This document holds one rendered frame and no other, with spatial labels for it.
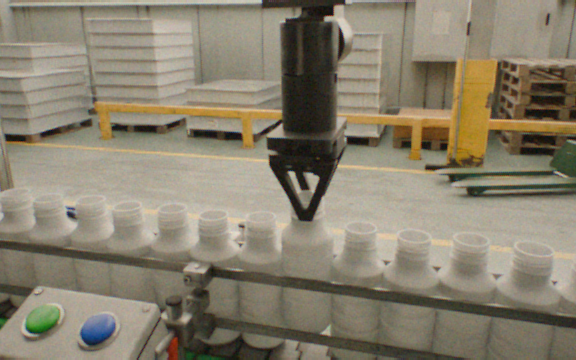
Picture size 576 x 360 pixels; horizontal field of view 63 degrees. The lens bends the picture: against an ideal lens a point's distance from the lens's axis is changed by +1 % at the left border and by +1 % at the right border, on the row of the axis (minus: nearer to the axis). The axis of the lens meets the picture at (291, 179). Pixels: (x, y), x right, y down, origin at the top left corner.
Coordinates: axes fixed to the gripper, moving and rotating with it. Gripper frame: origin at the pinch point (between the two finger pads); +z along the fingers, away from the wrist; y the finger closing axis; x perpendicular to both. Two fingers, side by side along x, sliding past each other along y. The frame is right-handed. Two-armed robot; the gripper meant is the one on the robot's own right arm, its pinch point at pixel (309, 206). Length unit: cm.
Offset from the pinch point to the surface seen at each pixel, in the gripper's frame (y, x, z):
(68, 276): -1.5, 32.6, 12.4
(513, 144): 523, -119, 128
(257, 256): -1.5, 5.9, 6.2
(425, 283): -2.1, -12.8, 6.6
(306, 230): -1.9, -0.1, 2.0
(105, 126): 476, 384, 119
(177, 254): -1.6, 16.1, 7.1
